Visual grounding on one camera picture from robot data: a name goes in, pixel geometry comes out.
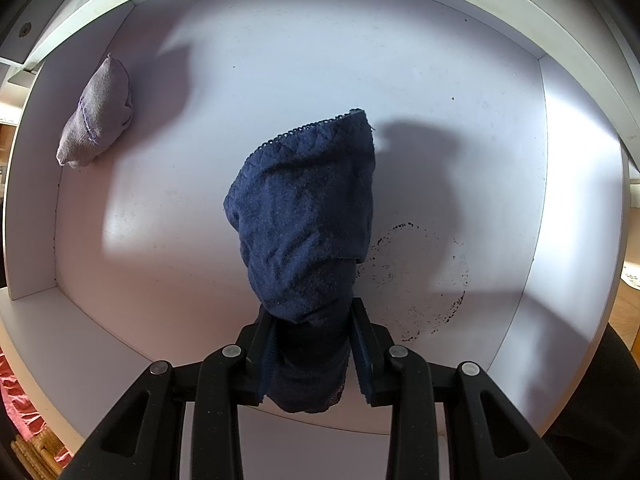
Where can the red cloth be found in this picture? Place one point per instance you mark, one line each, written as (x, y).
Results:
(20, 400)

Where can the lavender sock bundle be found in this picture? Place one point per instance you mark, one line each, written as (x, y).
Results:
(95, 110)

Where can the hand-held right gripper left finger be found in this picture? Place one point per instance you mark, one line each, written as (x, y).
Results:
(267, 355)

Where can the navy lace-edged sock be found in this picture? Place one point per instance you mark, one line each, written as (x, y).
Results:
(300, 210)

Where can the wicker basket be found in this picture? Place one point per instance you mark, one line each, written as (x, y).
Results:
(40, 455)

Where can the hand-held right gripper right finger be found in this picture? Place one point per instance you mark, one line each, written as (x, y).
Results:
(361, 355)

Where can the white shelf cabinet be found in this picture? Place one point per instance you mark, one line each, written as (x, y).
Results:
(300, 60)

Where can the person's black trousers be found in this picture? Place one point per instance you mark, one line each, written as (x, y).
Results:
(600, 410)

